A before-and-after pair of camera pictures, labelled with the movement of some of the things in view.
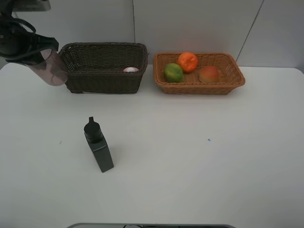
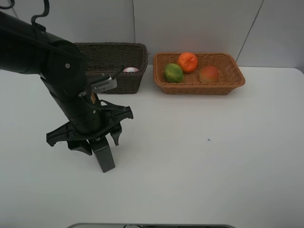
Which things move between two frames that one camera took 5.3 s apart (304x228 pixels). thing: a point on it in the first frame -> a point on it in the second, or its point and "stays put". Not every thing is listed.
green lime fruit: (173, 73) stays put
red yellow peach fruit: (208, 74) stays put
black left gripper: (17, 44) -> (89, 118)
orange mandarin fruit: (188, 61) stays put
